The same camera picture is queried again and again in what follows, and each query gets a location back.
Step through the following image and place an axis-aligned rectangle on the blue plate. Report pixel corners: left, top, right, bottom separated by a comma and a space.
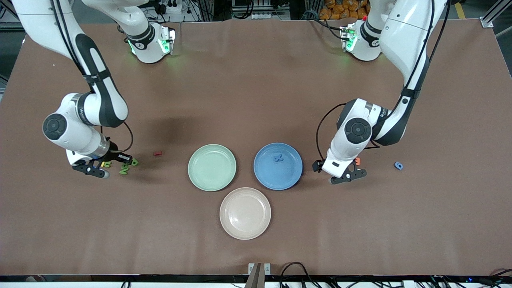
253, 142, 303, 191

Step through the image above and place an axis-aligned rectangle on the beige pink plate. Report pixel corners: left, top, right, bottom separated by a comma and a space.
219, 187, 272, 240

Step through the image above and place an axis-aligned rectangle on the light green plate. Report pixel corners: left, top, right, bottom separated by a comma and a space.
188, 144, 237, 192

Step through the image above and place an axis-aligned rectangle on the brown table cover sheet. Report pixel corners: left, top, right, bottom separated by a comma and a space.
0, 19, 512, 276

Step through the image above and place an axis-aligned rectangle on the power strip with plugs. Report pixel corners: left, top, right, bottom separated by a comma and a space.
154, 0, 184, 15

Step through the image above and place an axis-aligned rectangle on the pile of orange objects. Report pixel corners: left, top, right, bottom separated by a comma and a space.
320, 0, 369, 20

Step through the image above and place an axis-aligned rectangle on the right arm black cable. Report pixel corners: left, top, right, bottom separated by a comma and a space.
50, 0, 134, 154

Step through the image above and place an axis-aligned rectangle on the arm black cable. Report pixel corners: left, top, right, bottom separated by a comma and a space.
316, 0, 446, 161
50, 0, 134, 154

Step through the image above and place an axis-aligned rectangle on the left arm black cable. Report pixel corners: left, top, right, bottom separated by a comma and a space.
316, 0, 446, 161

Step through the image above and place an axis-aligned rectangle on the black cable loop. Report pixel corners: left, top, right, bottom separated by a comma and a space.
279, 262, 318, 288

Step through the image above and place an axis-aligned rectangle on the metal mounting bracket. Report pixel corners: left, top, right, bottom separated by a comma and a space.
248, 262, 272, 288

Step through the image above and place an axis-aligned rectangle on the black cable bundle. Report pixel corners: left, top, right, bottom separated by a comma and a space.
428, 269, 512, 288

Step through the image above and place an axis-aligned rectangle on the aluminium frame profile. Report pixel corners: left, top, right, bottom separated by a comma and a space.
480, 0, 512, 28

